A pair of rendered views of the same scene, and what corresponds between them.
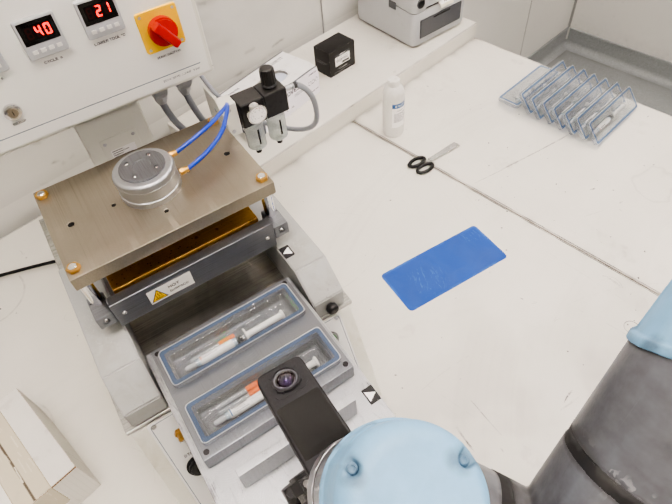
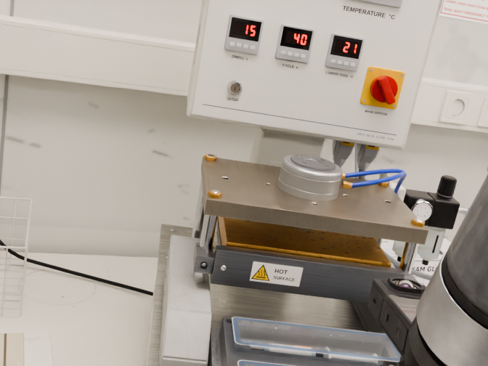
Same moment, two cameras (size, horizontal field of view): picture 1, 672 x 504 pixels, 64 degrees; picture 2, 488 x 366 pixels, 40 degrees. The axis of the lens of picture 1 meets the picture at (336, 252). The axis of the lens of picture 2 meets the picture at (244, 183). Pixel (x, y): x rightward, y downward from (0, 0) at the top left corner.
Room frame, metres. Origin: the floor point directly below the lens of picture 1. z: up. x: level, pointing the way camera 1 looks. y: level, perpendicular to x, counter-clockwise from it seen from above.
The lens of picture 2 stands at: (-0.27, 0.02, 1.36)
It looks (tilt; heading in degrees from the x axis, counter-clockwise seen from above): 17 degrees down; 20
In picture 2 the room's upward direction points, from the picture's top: 11 degrees clockwise
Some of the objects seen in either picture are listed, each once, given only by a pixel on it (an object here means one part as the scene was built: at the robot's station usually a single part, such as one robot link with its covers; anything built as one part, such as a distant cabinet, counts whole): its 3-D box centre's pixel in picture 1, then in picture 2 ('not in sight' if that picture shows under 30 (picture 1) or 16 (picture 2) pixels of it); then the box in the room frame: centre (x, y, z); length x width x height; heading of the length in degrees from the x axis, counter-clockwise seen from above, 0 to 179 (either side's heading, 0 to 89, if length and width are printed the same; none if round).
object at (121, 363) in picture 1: (110, 335); (184, 301); (0.41, 0.32, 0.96); 0.25 x 0.05 x 0.07; 28
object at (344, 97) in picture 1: (333, 76); not in sight; (1.27, -0.04, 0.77); 0.84 x 0.30 x 0.04; 130
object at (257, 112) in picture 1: (262, 114); (423, 220); (0.75, 0.10, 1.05); 0.15 x 0.05 x 0.15; 118
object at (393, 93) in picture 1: (393, 106); not in sight; (1.04, -0.17, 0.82); 0.05 x 0.05 x 0.14
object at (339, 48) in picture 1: (334, 54); not in sight; (1.27, -0.05, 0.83); 0.09 x 0.06 x 0.07; 128
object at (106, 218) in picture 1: (163, 182); (314, 202); (0.57, 0.23, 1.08); 0.31 x 0.24 x 0.13; 118
